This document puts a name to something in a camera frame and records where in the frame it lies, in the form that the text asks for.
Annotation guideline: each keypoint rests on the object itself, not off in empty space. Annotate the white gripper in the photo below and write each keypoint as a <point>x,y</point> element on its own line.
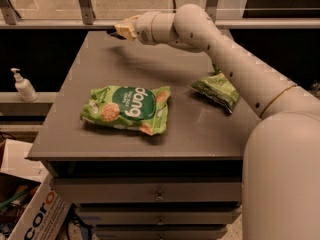
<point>144,28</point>

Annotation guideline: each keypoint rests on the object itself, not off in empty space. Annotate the dark chocolate rxbar wrapper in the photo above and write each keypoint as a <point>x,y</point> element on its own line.
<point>115,35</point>

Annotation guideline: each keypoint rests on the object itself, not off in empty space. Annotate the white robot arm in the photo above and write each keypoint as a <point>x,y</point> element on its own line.
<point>281,161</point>

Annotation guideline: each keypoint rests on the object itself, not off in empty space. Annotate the green dang chips bag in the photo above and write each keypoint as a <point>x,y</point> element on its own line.
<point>132,108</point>

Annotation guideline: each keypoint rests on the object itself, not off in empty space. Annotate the green crumpled snack bag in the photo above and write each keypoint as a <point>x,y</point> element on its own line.
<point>217,88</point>

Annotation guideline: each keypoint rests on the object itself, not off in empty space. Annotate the white pump dispenser bottle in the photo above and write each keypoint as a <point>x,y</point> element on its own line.
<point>24,86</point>

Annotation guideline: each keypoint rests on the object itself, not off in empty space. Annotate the low grey side ledge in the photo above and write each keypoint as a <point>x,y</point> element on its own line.
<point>12,104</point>

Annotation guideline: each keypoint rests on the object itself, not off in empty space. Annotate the grey drawer cabinet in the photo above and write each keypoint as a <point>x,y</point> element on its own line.
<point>183,184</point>

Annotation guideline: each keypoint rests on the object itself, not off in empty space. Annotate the white coro cardboard box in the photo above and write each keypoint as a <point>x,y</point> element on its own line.
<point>29,207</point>

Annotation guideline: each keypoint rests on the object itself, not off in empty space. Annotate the metal window railing frame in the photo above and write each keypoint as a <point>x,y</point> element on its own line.
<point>101,14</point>

